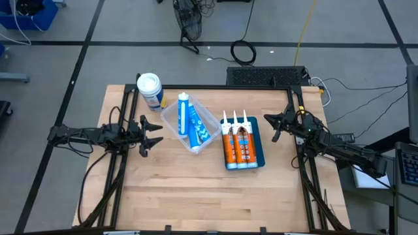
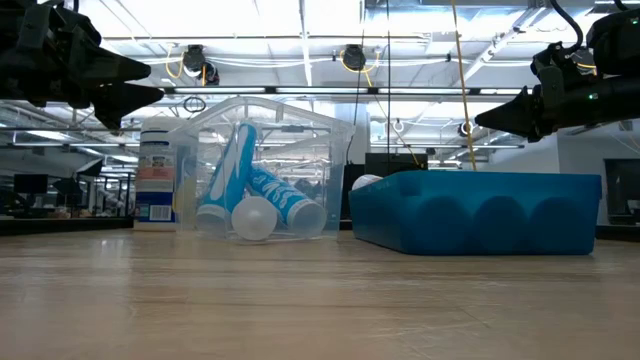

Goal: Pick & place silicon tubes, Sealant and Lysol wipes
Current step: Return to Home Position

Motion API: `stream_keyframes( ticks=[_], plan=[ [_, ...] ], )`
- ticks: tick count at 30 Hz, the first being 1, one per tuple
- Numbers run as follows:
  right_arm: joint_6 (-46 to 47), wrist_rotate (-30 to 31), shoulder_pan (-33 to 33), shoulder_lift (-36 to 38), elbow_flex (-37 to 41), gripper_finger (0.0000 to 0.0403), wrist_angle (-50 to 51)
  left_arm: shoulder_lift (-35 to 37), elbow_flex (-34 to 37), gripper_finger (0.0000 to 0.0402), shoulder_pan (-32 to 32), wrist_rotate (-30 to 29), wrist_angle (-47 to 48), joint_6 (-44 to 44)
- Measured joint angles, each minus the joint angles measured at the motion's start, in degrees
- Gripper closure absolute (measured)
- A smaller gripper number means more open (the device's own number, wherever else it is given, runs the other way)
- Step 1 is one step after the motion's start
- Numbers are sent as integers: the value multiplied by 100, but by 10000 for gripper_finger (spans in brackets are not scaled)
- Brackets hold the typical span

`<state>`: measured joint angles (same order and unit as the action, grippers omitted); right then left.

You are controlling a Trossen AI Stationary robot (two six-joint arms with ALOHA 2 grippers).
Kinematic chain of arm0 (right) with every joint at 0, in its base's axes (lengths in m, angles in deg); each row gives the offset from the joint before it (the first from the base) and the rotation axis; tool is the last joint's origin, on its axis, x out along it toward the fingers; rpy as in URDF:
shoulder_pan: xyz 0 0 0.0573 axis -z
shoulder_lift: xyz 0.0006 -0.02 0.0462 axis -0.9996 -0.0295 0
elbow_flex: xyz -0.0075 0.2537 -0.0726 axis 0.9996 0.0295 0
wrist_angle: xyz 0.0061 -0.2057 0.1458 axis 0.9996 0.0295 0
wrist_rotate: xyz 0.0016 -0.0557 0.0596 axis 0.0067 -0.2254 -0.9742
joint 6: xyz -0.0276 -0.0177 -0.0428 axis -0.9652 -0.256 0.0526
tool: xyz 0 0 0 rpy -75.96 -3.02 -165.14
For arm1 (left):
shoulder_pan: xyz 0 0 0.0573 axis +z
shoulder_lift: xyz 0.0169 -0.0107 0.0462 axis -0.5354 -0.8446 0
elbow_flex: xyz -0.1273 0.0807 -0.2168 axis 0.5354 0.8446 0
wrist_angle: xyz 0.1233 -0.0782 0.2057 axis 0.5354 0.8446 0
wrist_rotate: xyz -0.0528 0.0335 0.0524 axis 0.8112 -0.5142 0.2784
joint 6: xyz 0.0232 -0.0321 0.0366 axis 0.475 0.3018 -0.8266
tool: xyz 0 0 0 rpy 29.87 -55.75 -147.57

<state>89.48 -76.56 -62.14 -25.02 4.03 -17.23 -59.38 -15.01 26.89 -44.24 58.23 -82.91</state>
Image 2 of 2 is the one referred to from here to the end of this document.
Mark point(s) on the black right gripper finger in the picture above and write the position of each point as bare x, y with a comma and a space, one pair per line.
515, 117

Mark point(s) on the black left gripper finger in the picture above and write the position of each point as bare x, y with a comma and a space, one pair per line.
122, 102
115, 67

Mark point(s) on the blue silicone tube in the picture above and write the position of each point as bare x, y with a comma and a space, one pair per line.
285, 197
254, 218
227, 175

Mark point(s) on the clear plastic bin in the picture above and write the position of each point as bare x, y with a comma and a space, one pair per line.
310, 150

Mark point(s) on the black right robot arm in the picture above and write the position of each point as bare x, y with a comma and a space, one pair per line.
617, 100

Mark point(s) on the white Lysol wipes canister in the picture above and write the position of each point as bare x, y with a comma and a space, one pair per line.
155, 175

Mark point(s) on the blue plastic tray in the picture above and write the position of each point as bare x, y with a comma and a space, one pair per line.
390, 215

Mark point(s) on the ceiling light bar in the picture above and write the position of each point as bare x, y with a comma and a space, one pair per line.
325, 90

